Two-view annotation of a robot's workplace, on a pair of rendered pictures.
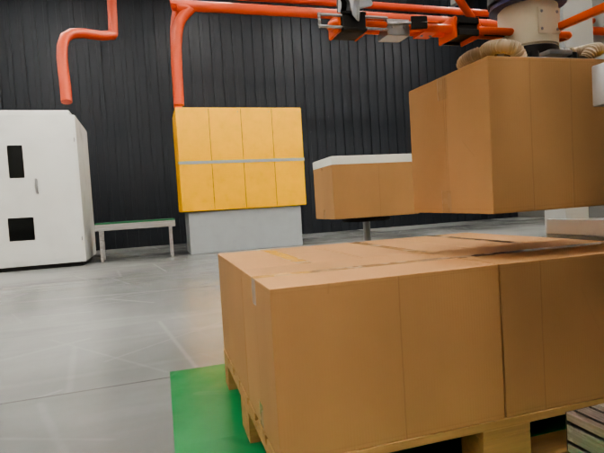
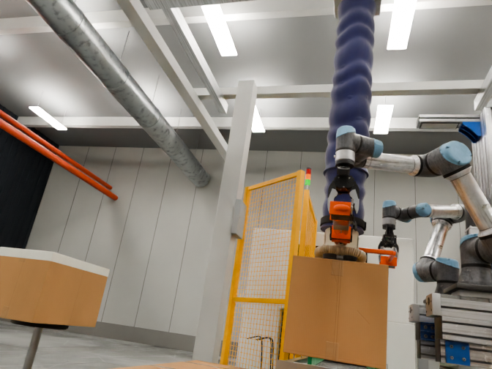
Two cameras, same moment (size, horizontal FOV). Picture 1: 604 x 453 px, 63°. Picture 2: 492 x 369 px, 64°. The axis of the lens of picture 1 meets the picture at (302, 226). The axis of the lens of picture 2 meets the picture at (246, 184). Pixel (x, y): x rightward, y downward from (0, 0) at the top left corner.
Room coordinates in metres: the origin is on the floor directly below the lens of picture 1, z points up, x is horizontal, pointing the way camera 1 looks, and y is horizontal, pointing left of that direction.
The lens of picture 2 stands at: (0.90, 1.21, 0.74)
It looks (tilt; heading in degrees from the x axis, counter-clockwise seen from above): 20 degrees up; 303
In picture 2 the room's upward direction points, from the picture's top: 8 degrees clockwise
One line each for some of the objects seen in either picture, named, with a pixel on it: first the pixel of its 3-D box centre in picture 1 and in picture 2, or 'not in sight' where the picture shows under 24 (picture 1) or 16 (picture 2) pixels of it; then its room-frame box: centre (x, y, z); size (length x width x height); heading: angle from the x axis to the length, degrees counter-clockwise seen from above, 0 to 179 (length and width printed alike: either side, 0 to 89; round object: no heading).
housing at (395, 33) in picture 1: (393, 31); (341, 222); (1.39, -0.29, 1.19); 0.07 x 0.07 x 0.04; 18
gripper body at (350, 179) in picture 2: not in sight; (344, 178); (1.35, -0.18, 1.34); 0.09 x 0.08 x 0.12; 107
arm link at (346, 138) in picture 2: not in sight; (346, 140); (1.35, -0.18, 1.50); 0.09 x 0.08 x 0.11; 46
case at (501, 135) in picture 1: (529, 142); (337, 312); (1.52, -0.72, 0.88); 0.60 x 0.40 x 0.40; 107
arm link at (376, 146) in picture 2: not in sight; (365, 148); (1.29, -0.26, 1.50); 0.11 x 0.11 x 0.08; 46
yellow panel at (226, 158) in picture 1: (240, 181); not in sight; (8.95, 1.07, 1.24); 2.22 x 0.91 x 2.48; 107
